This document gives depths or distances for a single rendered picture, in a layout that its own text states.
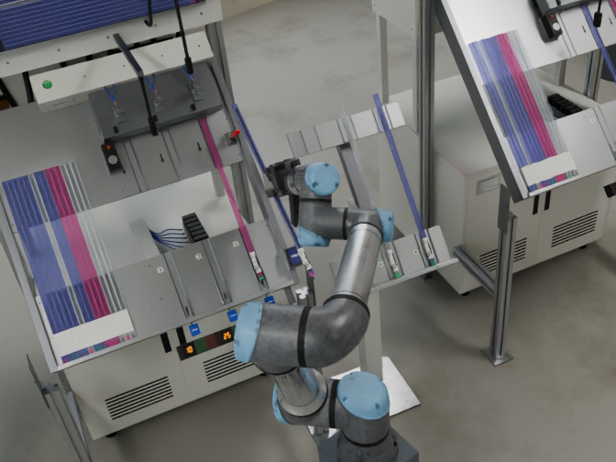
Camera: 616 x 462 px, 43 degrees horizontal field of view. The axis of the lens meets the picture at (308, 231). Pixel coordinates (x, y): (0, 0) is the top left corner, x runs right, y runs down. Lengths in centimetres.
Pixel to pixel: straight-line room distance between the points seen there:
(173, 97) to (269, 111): 231
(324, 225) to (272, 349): 41
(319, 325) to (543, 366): 162
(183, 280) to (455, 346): 122
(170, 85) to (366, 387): 99
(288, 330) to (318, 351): 7
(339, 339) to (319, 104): 316
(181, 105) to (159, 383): 99
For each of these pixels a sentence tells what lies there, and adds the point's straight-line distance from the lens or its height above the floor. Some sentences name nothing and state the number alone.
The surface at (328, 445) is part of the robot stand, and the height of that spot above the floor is 55.
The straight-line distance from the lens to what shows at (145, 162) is 220.
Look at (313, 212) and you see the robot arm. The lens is 176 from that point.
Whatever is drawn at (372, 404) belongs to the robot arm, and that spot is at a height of 77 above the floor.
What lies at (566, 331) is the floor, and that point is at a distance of 307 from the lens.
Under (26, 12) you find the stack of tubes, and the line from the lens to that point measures 211.
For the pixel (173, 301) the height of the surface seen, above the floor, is 76.
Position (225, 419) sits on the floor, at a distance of 281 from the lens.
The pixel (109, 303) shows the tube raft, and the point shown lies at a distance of 212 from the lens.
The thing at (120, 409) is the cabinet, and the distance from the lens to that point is 273.
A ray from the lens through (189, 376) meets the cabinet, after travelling 271.
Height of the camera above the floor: 216
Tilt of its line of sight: 38 degrees down
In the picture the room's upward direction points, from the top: 7 degrees counter-clockwise
